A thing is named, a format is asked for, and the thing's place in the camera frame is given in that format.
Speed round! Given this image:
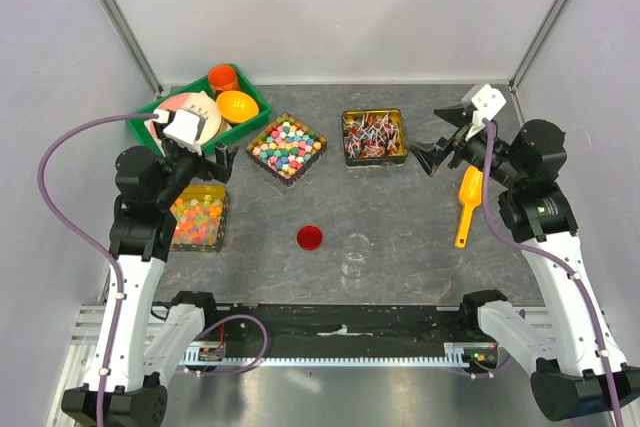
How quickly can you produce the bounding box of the purple cable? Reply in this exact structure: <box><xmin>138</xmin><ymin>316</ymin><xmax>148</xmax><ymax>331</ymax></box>
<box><xmin>481</xmin><ymin>119</ymin><xmax>626</xmax><ymax>427</ymax></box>
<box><xmin>37</xmin><ymin>113</ymin><xmax>162</xmax><ymax>427</ymax></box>

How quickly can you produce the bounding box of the orange plastic cup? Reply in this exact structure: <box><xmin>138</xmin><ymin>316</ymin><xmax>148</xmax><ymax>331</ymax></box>
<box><xmin>207</xmin><ymin>64</ymin><xmax>240</xmax><ymax>96</ymax></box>

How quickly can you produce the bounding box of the orange plastic bowl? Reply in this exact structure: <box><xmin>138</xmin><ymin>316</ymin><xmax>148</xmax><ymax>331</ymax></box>
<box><xmin>216</xmin><ymin>91</ymin><xmax>260</xmax><ymax>125</ymax></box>

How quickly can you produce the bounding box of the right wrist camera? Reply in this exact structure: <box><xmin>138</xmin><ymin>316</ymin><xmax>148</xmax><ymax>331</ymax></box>
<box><xmin>461</xmin><ymin>84</ymin><xmax>506</xmax><ymax>141</ymax></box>

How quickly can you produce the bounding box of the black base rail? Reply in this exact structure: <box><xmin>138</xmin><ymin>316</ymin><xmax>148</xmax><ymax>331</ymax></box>
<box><xmin>216</xmin><ymin>304</ymin><xmax>496</xmax><ymax>361</ymax></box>

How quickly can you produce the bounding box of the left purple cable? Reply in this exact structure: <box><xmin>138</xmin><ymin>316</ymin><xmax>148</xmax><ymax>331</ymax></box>
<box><xmin>37</xmin><ymin>113</ymin><xmax>162</xmax><ymax>427</ymax></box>

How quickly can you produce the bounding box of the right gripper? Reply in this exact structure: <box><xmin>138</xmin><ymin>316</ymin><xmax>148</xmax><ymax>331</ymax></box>
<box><xmin>404</xmin><ymin>103</ymin><xmax>526</xmax><ymax>189</ymax></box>

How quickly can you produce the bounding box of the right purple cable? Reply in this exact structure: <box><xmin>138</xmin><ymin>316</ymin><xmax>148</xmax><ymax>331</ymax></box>
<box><xmin>481</xmin><ymin>119</ymin><xmax>626</xmax><ymax>427</ymax></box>

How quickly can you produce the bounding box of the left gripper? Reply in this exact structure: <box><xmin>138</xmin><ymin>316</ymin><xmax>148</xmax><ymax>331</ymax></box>
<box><xmin>154</xmin><ymin>123</ymin><xmax>237</xmax><ymax>209</ymax></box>

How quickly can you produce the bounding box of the tin of lollipops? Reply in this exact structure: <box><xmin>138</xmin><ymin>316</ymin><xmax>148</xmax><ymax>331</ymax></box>
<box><xmin>341</xmin><ymin>109</ymin><xmax>408</xmax><ymax>168</ymax></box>

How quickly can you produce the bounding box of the green plastic tray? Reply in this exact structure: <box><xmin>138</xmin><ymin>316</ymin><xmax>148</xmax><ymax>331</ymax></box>
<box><xmin>127</xmin><ymin>65</ymin><xmax>271</xmax><ymax>156</ymax></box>

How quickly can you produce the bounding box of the tin of bright star candies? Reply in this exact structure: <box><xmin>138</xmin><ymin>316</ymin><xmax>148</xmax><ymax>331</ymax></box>
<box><xmin>170</xmin><ymin>185</ymin><xmax>230</xmax><ymax>252</ymax></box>

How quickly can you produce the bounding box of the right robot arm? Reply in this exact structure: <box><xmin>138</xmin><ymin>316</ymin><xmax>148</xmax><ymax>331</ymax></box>
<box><xmin>407</xmin><ymin>106</ymin><xmax>639</xmax><ymax>425</ymax></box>

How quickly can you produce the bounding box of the pink white plate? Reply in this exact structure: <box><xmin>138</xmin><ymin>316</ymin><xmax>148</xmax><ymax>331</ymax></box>
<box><xmin>153</xmin><ymin>91</ymin><xmax>232</xmax><ymax>145</ymax></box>

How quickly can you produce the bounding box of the yellow plastic scoop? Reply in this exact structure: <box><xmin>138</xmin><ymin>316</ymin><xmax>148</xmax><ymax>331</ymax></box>
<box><xmin>455</xmin><ymin>166</ymin><xmax>483</xmax><ymax>249</ymax></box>

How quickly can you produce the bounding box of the red round lid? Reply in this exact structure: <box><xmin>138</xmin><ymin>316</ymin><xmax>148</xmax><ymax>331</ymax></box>
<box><xmin>296</xmin><ymin>225</ymin><xmax>323</xmax><ymax>251</ymax></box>

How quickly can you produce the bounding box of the grey cable duct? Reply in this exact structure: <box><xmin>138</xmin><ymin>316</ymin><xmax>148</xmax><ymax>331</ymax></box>
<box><xmin>179</xmin><ymin>342</ymin><xmax>495</xmax><ymax>370</ymax></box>

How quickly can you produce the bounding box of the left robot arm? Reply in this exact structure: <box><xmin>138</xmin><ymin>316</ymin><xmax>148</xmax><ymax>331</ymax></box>
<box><xmin>61</xmin><ymin>140</ymin><xmax>238</xmax><ymax>426</ymax></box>

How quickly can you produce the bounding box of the tin of pastel star candies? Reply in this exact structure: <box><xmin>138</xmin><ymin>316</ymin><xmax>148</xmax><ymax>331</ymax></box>
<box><xmin>246</xmin><ymin>113</ymin><xmax>327</xmax><ymax>187</ymax></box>

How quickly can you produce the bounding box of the clear glass jar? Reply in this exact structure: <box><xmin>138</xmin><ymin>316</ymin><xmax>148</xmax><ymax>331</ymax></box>
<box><xmin>341</xmin><ymin>233</ymin><xmax>372</xmax><ymax>279</ymax></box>

